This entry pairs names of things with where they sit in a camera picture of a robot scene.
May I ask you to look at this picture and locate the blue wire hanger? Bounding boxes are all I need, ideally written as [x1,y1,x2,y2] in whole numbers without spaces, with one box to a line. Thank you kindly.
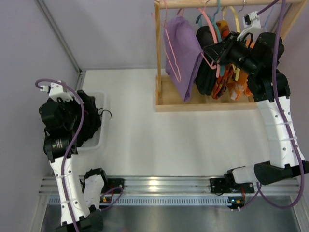
[261,5,275,28]

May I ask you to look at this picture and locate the black trousers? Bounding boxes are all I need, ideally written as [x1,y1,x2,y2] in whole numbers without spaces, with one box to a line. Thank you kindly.
[195,26,217,96]
[76,90,112,147]

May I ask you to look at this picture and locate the aluminium mounting rail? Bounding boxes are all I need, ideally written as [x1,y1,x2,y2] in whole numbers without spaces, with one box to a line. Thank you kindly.
[38,175,302,194]

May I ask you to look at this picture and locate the pink plastic hanger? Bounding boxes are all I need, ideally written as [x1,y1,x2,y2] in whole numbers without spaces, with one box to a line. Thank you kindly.
[198,0,221,78]

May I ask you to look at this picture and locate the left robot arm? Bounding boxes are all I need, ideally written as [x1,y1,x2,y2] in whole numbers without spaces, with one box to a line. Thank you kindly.
[39,93,108,232]

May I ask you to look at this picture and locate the black trousers on rack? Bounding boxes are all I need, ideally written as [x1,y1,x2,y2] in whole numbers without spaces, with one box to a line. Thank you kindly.
[195,26,217,96]

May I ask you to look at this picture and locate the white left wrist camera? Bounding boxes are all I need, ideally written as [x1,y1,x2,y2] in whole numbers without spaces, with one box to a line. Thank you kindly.
[39,82,77,103]

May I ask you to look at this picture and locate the bright orange trousers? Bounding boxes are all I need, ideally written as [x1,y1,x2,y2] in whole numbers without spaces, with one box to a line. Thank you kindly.
[228,29,256,101]

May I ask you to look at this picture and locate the white plastic basket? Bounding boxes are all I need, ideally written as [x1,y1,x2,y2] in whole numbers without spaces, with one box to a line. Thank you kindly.
[77,90,109,154]

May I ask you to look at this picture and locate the purple trousers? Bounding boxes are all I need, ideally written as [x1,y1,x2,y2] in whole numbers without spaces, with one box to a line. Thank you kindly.
[163,16,203,102]

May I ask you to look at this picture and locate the pink wire hanger with trousers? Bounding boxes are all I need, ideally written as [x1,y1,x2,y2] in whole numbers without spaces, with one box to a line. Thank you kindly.
[201,52,217,70]

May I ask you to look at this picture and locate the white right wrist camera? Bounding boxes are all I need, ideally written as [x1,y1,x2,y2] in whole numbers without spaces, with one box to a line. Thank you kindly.
[237,11,261,41]

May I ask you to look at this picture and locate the orange patterned trousers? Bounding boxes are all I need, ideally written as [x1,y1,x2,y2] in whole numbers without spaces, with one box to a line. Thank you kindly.
[211,20,232,100]

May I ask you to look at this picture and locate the grey slotted cable duct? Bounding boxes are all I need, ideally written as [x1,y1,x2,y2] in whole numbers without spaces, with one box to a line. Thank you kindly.
[48,195,242,206]

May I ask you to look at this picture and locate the teal plastic hanger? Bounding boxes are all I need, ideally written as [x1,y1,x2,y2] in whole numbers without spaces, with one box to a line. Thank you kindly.
[195,1,222,42]

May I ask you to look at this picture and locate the yellow plastic hanger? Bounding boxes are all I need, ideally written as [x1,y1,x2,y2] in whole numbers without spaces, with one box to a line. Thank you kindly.
[221,6,240,81]

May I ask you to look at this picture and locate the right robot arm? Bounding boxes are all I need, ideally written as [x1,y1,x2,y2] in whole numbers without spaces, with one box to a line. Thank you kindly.
[203,32,309,189]

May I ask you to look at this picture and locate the wooden clothes rack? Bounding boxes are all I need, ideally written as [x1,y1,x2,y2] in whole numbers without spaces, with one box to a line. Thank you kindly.
[154,0,309,112]

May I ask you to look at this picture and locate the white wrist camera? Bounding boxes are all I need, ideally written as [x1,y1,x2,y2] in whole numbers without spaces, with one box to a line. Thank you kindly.
[237,11,261,41]
[39,82,77,103]

